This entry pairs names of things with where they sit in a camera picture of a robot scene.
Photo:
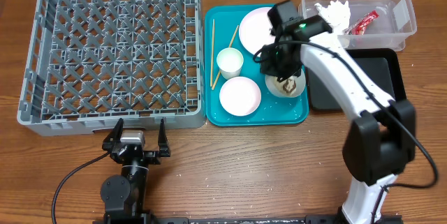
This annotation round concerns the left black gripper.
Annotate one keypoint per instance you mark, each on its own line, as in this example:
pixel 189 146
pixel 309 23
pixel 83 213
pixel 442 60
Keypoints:
pixel 155 156

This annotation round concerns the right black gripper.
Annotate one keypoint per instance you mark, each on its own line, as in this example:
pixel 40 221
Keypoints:
pixel 279 69

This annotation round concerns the rice and brown food scrap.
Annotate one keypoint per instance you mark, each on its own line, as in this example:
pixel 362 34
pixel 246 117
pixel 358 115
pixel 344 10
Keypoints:
pixel 286 87

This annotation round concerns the grey bowl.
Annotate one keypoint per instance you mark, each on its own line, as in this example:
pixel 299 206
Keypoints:
pixel 301 84

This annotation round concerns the large white round plate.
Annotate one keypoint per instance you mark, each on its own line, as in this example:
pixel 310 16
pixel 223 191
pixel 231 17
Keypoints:
pixel 255 30

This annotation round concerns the white plastic cup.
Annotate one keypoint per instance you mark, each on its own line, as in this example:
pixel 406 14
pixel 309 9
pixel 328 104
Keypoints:
pixel 230 62

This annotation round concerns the small white round plate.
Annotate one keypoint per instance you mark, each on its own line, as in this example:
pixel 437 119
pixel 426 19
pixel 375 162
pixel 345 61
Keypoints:
pixel 240 96

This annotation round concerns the white paper napkin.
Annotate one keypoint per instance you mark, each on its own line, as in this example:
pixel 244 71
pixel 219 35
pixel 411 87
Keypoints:
pixel 337 15

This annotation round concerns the red snack wrapper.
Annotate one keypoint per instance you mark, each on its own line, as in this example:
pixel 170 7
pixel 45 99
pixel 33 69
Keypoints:
pixel 361 25

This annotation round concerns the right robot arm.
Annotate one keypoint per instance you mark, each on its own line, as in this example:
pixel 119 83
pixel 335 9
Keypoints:
pixel 380 141

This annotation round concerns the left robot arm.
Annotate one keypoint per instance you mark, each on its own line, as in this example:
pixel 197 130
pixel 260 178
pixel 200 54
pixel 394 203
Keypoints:
pixel 124 194

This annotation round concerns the grey plastic dishwasher rack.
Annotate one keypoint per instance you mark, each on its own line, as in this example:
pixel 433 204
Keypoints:
pixel 93 62

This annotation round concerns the clear plastic waste bin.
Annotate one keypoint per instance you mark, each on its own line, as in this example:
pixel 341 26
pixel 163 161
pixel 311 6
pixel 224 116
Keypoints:
pixel 396 22

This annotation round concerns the wooden chopstick right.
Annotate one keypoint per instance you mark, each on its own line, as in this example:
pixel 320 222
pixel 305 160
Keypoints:
pixel 230 45

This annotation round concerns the teal plastic serving tray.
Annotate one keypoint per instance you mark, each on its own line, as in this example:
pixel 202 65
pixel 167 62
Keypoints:
pixel 272 110

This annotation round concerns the black rectangular tray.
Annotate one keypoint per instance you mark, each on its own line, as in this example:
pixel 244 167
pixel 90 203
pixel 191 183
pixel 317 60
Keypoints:
pixel 382 67

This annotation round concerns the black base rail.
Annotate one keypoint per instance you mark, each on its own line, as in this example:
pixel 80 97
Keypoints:
pixel 310 219

